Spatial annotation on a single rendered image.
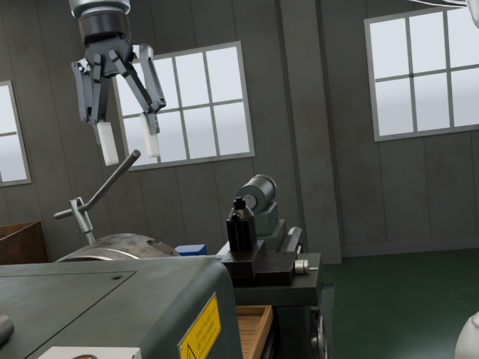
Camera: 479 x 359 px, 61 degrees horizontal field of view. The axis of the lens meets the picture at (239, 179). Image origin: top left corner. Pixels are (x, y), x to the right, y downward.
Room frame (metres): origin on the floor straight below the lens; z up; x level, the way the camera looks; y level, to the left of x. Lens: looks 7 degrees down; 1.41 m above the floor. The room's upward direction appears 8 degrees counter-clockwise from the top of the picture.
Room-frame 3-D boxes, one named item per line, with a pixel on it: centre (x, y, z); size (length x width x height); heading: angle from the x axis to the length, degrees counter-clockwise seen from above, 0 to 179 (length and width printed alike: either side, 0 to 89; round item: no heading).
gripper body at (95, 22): (0.67, 0.18, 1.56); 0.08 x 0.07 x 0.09; 75
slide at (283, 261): (1.28, 0.07, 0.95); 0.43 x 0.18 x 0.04; 75
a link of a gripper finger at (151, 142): (0.65, 0.13, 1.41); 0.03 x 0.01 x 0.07; 165
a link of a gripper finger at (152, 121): (0.65, 0.12, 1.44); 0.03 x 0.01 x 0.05; 75
